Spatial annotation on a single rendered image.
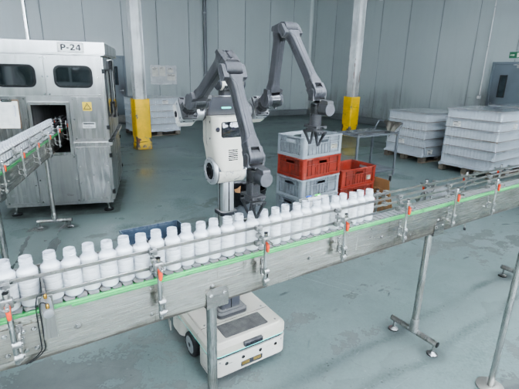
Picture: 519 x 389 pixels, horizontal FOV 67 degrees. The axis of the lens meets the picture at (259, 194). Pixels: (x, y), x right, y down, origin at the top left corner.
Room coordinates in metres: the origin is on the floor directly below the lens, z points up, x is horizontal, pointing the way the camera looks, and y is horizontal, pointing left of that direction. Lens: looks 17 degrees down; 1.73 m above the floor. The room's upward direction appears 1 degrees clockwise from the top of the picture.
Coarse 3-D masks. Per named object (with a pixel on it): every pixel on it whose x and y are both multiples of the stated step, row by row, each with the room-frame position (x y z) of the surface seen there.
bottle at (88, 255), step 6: (84, 246) 1.20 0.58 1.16; (90, 246) 1.21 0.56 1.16; (84, 252) 1.20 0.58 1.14; (90, 252) 1.20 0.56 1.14; (96, 252) 1.23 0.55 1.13; (84, 258) 1.19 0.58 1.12; (90, 258) 1.19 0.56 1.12; (96, 258) 1.21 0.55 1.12; (84, 270) 1.19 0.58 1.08; (90, 270) 1.19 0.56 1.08; (96, 270) 1.20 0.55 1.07; (84, 276) 1.19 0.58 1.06; (90, 276) 1.19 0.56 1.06; (96, 276) 1.20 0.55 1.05; (84, 288) 1.19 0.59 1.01; (90, 288) 1.19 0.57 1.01; (96, 288) 1.20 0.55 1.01
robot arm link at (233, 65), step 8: (216, 56) 1.74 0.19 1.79; (224, 56) 1.71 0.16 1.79; (232, 56) 1.74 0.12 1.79; (216, 64) 1.76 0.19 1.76; (232, 64) 1.69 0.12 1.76; (240, 64) 1.71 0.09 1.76; (208, 72) 1.84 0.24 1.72; (216, 72) 1.78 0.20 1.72; (232, 72) 1.69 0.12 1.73; (240, 72) 1.71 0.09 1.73; (208, 80) 1.84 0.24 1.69; (216, 80) 1.84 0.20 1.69; (200, 88) 1.91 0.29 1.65; (208, 88) 1.87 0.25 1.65; (192, 96) 1.94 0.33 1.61; (200, 96) 1.92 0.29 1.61; (208, 96) 1.95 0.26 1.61; (192, 104) 1.95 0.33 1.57; (208, 104) 2.00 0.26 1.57
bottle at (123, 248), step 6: (120, 240) 1.26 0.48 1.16; (126, 240) 1.27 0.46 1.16; (120, 246) 1.26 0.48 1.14; (126, 246) 1.27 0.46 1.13; (120, 252) 1.25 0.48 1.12; (126, 252) 1.25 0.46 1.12; (132, 252) 1.28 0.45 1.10; (132, 258) 1.28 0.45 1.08; (120, 264) 1.25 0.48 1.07; (126, 264) 1.25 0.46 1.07; (132, 264) 1.27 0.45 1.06; (120, 270) 1.25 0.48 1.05; (126, 270) 1.25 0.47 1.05; (132, 270) 1.27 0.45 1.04; (126, 276) 1.25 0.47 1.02; (132, 276) 1.27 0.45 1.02
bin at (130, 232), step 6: (162, 222) 1.96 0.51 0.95; (168, 222) 1.98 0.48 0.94; (174, 222) 2.00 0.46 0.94; (180, 222) 1.97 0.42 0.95; (132, 228) 1.88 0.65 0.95; (138, 228) 1.89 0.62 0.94; (144, 228) 1.91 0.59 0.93; (150, 228) 1.93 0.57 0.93; (162, 228) 1.96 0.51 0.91; (180, 228) 1.97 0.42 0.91; (120, 234) 1.81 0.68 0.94; (126, 234) 1.86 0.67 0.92; (132, 234) 1.87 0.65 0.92; (150, 234) 1.92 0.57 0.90; (162, 234) 1.96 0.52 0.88; (132, 240) 1.87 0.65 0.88; (168, 318) 1.44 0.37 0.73
